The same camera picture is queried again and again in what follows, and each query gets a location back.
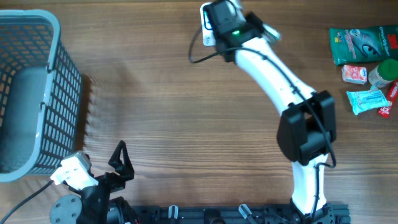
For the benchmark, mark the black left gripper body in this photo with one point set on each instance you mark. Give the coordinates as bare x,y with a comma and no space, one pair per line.
108,183

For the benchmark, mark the orange white small box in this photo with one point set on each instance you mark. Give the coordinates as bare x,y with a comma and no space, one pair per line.
354,74

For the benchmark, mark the teal white packet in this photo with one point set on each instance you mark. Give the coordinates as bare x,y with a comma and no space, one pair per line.
362,101

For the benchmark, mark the red Nescafe sachet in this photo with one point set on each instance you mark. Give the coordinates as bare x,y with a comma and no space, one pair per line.
391,98

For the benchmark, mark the green cap white bottle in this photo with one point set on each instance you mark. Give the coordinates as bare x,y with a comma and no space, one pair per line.
383,74

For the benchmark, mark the green 3M gloves packet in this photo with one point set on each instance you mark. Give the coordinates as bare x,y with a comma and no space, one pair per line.
373,44

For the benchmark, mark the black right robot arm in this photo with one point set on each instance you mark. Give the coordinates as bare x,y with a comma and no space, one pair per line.
307,125

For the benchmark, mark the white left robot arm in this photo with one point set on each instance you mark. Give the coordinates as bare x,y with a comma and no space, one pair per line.
90,200

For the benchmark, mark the white barcode scanner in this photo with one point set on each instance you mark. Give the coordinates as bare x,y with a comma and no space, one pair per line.
207,31

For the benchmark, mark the grey plastic mesh basket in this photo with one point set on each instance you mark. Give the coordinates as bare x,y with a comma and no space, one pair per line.
41,91

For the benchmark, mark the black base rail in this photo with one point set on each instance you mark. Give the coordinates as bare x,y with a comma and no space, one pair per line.
266,214

